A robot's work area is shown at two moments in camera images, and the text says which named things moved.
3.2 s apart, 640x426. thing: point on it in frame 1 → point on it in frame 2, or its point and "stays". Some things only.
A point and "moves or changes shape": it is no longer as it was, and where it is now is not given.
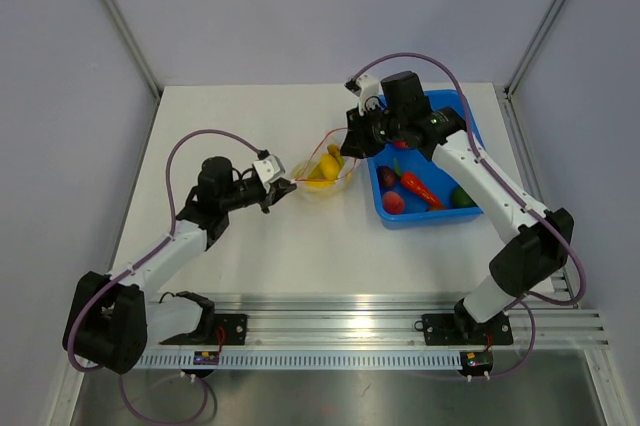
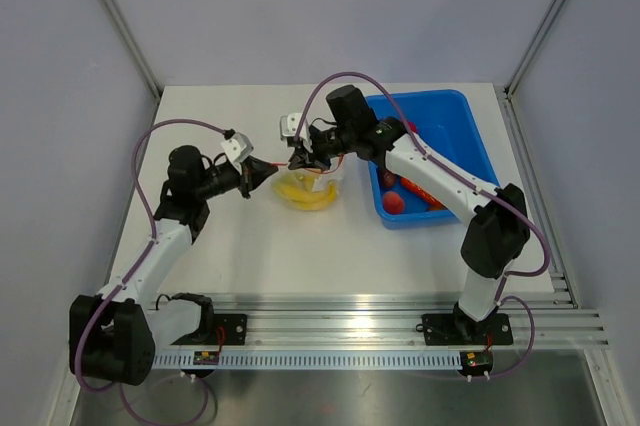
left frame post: x=120 y=21 stays
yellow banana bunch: x=324 y=173 moves or changes shape
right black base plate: x=461 y=329 stays
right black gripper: x=357 y=143 → x=303 y=157
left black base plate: x=215 y=328 stays
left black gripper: x=277 y=188 → x=253 y=171
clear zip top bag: x=326 y=169 moves or changes shape
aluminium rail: x=376 y=319 stays
